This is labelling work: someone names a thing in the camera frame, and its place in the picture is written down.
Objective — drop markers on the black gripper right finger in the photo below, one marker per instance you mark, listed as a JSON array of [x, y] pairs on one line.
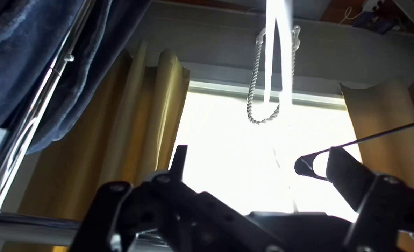
[[379, 205]]

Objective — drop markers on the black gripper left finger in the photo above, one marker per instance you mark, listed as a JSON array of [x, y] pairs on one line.
[[169, 211]]

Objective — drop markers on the dark slim coat hanger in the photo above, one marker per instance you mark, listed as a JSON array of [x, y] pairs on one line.
[[309, 156]]

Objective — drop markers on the white window blind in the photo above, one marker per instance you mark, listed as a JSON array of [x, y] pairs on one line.
[[225, 141]]

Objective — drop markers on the tan window curtain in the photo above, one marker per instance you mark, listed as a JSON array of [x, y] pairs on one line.
[[99, 141], [393, 113]]

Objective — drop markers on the metal clothes rack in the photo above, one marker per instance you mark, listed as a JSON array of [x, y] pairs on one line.
[[29, 121]]

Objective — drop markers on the dark fleece bathrobe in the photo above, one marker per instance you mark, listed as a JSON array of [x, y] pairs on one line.
[[19, 57]]

